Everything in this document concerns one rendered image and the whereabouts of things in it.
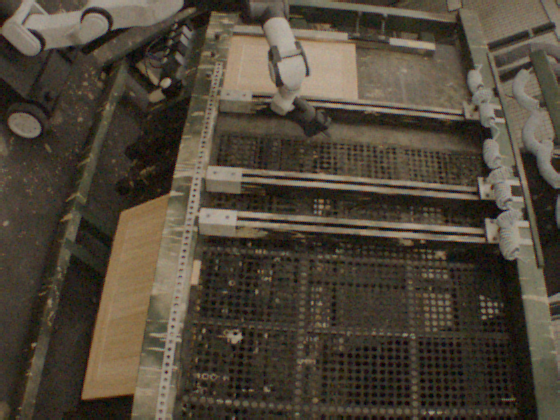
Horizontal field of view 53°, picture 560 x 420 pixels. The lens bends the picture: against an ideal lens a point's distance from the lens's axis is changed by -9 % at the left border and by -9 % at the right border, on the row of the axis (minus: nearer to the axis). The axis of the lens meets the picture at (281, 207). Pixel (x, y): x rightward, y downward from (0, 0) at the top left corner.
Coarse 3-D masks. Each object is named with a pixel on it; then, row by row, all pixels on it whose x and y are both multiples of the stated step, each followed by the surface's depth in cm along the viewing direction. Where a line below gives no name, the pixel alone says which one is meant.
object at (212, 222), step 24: (216, 216) 208; (240, 216) 209; (264, 216) 209; (288, 216) 210; (504, 216) 198; (312, 240) 211; (336, 240) 210; (360, 240) 210; (384, 240) 209; (408, 240) 208; (432, 240) 208; (456, 240) 207; (480, 240) 208; (528, 240) 204
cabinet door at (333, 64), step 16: (240, 48) 270; (256, 48) 271; (304, 48) 272; (320, 48) 273; (336, 48) 273; (352, 48) 274; (240, 64) 263; (256, 64) 264; (320, 64) 266; (336, 64) 267; (352, 64) 267; (240, 80) 257; (256, 80) 258; (304, 80) 259; (320, 80) 260; (336, 80) 260; (352, 80) 261; (336, 96) 254; (352, 96) 254
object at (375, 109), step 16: (224, 96) 243; (240, 96) 243; (256, 96) 245; (272, 96) 245; (304, 96) 245; (320, 96) 246; (480, 96) 233; (496, 96) 229; (256, 112) 247; (272, 112) 247; (320, 112) 245; (336, 112) 245; (352, 112) 244; (368, 112) 243; (384, 112) 243; (400, 112) 243; (416, 112) 244; (432, 112) 246; (448, 112) 245; (464, 112) 242; (432, 128) 248; (448, 128) 247; (464, 128) 246
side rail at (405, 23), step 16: (288, 0) 290; (304, 0) 290; (320, 0) 291; (240, 16) 295; (288, 16) 294; (304, 16) 293; (320, 16) 293; (336, 16) 292; (352, 16) 291; (368, 16) 291; (400, 16) 289; (416, 16) 289; (432, 16) 290; (448, 16) 291; (400, 32) 297; (416, 32) 296; (432, 32) 295; (448, 32) 294
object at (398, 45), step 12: (264, 36) 276; (300, 36) 275; (312, 36) 275; (324, 36) 275; (336, 36) 276; (372, 48) 278; (384, 48) 277; (396, 48) 276; (408, 48) 276; (420, 48) 275; (432, 48) 275
